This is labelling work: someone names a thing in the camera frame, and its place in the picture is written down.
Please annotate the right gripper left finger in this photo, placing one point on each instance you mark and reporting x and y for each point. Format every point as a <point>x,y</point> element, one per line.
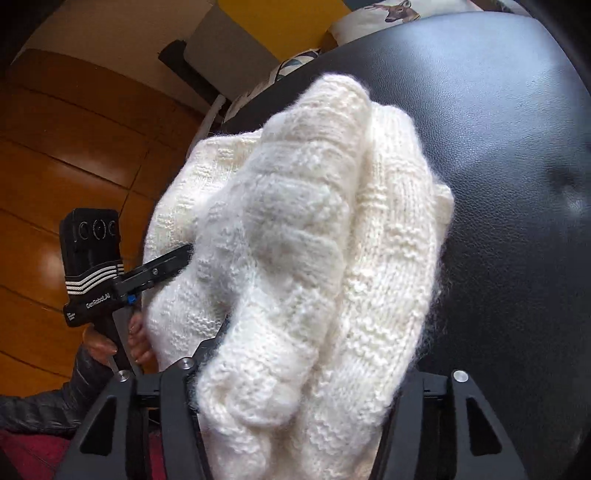
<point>138,418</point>

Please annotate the black leather ottoman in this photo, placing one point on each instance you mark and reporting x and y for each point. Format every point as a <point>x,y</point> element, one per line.
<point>502,104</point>

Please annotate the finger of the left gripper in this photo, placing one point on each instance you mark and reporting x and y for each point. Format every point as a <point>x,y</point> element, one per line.
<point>152,273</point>

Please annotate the person's left forearm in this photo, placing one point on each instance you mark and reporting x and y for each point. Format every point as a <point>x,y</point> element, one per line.
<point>57,412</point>

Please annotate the deer print pillow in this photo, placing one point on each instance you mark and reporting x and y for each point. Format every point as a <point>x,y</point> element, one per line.
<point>386,14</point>

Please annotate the geometric print pillow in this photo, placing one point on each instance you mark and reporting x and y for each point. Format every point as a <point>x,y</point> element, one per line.
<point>282,71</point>

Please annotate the pink garment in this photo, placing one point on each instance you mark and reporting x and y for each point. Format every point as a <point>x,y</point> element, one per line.
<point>38,456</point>

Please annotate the person's left hand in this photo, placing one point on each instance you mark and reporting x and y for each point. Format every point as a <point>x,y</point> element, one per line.
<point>101,348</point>

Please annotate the cream knitted sweater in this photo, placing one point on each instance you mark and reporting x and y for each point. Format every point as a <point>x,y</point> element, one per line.
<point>316,243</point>

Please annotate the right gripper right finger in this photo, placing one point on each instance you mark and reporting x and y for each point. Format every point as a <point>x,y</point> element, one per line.
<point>442,427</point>

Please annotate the grey yellow blue sofa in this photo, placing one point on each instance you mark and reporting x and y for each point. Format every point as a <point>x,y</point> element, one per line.
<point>238,43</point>

